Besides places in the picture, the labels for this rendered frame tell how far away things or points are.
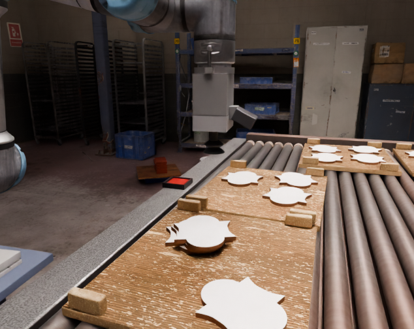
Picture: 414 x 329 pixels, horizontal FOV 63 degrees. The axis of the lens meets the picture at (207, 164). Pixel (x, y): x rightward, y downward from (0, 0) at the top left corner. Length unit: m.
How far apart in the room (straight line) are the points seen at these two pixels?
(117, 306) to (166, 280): 0.09
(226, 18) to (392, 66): 5.06
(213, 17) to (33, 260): 0.63
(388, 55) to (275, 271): 5.08
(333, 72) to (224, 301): 4.93
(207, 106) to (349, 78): 4.80
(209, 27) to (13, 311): 0.56
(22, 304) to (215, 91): 0.47
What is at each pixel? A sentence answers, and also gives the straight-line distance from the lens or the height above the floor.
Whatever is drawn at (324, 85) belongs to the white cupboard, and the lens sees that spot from 5.32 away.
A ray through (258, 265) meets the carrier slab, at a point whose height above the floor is 0.94.
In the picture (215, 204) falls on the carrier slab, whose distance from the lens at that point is 0.89.
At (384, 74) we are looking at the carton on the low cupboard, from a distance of 5.58.
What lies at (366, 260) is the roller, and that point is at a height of 0.92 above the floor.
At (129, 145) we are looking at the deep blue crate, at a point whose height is 0.21.
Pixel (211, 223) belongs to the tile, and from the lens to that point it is 0.72.
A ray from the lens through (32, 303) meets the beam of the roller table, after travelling 0.65.
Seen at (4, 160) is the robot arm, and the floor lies 1.09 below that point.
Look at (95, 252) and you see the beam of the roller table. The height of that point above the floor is 0.92.
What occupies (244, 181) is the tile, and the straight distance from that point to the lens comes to 1.04.
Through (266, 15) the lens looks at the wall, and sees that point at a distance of 5.94.
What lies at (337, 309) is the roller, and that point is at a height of 0.92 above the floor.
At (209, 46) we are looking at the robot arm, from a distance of 0.61.
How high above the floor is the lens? 1.27
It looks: 15 degrees down
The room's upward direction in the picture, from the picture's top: straight up
